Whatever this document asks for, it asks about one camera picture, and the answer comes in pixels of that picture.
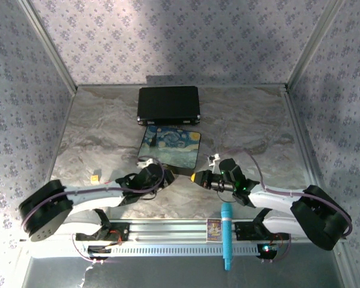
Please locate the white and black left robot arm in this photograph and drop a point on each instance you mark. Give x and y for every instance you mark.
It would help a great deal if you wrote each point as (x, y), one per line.
(93, 195)

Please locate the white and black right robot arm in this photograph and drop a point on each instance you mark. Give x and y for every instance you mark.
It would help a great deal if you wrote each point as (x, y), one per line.
(276, 200)

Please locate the small yellow cube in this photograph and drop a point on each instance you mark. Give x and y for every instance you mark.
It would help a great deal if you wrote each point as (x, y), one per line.
(94, 179)

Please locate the small picture card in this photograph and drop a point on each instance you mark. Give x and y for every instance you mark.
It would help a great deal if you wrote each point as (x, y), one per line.
(213, 230)

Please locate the blue toy microphone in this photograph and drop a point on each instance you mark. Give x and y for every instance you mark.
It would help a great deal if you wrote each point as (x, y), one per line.
(227, 234)

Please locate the black hard case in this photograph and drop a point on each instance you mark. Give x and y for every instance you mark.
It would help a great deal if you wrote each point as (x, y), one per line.
(168, 103)

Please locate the black connector module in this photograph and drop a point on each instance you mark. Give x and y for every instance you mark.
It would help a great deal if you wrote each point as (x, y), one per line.
(97, 250)

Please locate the black controller board with LED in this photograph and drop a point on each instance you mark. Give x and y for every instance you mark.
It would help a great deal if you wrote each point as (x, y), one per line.
(267, 251)

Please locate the grey metal sheet panel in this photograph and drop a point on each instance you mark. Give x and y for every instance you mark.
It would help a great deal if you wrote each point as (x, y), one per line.
(168, 273)

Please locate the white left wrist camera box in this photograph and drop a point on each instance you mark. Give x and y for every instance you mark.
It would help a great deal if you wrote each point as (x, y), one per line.
(145, 163)

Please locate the aluminium mounting rail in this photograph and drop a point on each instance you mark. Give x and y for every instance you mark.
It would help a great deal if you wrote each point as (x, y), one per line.
(168, 229)

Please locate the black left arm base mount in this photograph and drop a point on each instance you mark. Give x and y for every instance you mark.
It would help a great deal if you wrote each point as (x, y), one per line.
(120, 232)

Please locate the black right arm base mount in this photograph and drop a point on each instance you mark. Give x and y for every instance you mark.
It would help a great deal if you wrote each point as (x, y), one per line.
(246, 231)

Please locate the aluminium side frame rail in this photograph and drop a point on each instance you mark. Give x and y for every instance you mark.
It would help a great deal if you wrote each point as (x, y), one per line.
(299, 132)

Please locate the aluminium corner frame post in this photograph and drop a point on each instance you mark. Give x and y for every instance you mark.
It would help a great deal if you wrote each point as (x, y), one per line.
(49, 46)
(313, 45)

